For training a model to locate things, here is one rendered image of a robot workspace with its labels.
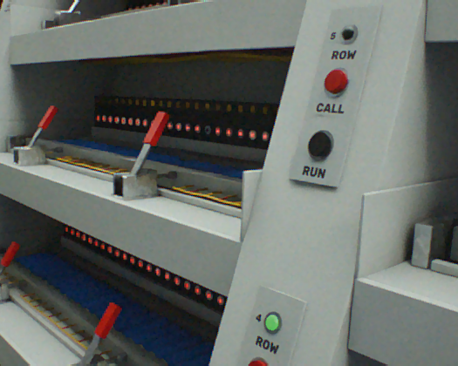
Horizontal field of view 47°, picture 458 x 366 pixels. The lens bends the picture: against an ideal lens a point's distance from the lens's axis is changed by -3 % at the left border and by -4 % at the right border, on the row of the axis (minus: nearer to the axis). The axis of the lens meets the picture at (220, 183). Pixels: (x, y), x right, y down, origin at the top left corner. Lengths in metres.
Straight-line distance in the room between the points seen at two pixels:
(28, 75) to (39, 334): 0.44
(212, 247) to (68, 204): 0.24
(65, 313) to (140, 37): 0.34
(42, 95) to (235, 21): 0.53
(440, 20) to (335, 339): 0.20
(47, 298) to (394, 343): 0.52
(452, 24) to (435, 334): 0.18
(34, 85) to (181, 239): 0.56
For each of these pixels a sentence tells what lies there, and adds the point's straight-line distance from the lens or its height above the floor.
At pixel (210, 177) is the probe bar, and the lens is 0.52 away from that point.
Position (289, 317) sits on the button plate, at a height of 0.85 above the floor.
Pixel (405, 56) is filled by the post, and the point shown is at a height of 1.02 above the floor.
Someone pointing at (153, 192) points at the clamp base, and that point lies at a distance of 0.54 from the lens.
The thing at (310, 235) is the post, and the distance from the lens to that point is 0.35.
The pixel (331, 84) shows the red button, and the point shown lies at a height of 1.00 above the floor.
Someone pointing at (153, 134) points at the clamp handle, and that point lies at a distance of 0.53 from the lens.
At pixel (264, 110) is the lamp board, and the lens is 0.63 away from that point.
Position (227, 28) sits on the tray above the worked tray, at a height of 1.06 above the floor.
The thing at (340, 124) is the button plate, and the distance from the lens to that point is 0.35.
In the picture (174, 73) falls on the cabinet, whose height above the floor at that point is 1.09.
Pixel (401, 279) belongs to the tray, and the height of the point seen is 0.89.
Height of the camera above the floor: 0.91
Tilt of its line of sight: 3 degrees up
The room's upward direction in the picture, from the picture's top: 15 degrees clockwise
